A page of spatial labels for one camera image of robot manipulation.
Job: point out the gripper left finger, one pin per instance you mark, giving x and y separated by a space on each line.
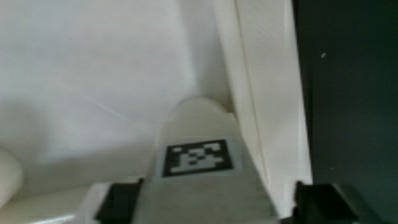
116 211

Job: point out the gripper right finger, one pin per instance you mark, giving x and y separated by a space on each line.
330 204

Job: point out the white leg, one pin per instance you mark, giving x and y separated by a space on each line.
203 186

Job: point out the white square tabletop part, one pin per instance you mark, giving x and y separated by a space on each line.
106 59

